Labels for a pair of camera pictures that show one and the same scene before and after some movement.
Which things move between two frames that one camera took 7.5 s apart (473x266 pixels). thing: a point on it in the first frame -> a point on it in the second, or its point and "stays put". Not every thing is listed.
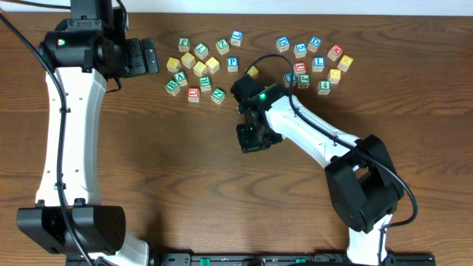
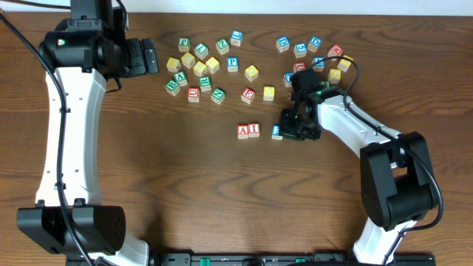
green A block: x=180 y=77 stays put
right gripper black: x=247 y=145 -> x=287 y=131
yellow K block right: x=345 y=63 stays put
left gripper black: x=137 y=67 stays put
